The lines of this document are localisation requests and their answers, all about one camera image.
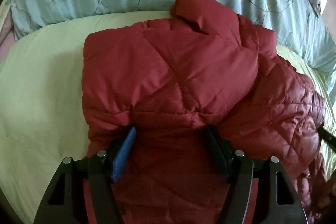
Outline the dark red quilted puffer coat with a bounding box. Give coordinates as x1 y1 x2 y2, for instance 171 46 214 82
82 0 326 223

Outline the light green bed quilt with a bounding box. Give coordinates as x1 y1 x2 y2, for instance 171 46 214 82
0 10 336 224

